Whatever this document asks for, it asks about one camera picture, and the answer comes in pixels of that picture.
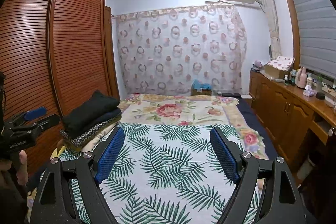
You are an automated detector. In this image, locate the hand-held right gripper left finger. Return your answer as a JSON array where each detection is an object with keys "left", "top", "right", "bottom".
[{"left": 29, "top": 126, "right": 126, "bottom": 224}]

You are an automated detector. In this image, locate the small cardboard box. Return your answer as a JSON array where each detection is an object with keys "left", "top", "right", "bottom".
[{"left": 191, "top": 87, "right": 213, "bottom": 96}]

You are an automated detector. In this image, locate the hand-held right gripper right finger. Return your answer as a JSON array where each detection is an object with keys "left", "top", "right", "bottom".
[{"left": 209, "top": 126, "right": 307, "bottom": 224}]

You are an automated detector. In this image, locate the dark medallion patterned garment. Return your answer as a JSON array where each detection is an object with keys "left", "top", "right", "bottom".
[{"left": 60, "top": 120, "right": 120, "bottom": 148}]

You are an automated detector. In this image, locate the person's left forearm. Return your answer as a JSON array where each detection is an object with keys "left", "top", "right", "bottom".
[{"left": 0, "top": 171, "right": 30, "bottom": 224}]

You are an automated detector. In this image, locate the white spotted cloth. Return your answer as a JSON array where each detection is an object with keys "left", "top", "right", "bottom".
[{"left": 266, "top": 55, "right": 296, "bottom": 69}]

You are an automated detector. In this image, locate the open cardboard box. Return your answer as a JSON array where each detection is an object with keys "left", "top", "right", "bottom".
[{"left": 264, "top": 64, "right": 288, "bottom": 79}]

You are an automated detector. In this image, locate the black printed t-shirt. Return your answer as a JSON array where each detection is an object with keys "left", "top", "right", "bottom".
[{"left": 62, "top": 90, "right": 122, "bottom": 132}]

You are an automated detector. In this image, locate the grey striped window blind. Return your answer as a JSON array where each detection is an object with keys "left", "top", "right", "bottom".
[{"left": 283, "top": 0, "right": 336, "bottom": 88}]

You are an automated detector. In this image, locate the floral blanket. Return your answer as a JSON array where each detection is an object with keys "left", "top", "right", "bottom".
[{"left": 119, "top": 93, "right": 269, "bottom": 161}]

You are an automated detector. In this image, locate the tied beige side curtain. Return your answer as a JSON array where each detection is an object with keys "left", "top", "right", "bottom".
[{"left": 255, "top": 0, "right": 282, "bottom": 60}]

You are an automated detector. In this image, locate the navy blue garment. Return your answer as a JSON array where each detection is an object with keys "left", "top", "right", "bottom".
[{"left": 76, "top": 108, "right": 123, "bottom": 132}]

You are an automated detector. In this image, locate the ring patterned sheer curtain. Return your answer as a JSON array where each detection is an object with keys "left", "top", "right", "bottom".
[{"left": 112, "top": 4, "right": 248, "bottom": 96}]

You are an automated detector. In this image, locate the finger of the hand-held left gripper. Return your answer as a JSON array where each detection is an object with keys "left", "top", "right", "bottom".
[
  {"left": 8, "top": 113, "right": 61, "bottom": 133},
  {"left": 14, "top": 106, "right": 48, "bottom": 123}
]

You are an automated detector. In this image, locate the navy mattress sheet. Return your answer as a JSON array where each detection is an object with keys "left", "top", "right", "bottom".
[{"left": 236, "top": 97, "right": 280, "bottom": 161}]

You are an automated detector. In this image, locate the blue plastic bag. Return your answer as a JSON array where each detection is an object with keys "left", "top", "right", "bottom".
[{"left": 193, "top": 80, "right": 212, "bottom": 90}]

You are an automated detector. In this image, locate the pink thermos jug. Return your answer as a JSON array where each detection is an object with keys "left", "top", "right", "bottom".
[{"left": 295, "top": 67, "right": 307, "bottom": 88}]

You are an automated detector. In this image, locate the wooden side cabinet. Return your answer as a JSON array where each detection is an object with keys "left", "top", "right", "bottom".
[{"left": 248, "top": 70, "right": 336, "bottom": 180}]

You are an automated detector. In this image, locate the wooden louvered wardrobe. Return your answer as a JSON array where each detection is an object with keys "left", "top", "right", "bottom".
[{"left": 0, "top": 0, "right": 120, "bottom": 177}]

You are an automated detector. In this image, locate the person's left hand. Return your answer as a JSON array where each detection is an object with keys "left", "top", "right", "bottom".
[{"left": 0, "top": 151, "right": 30, "bottom": 187}]

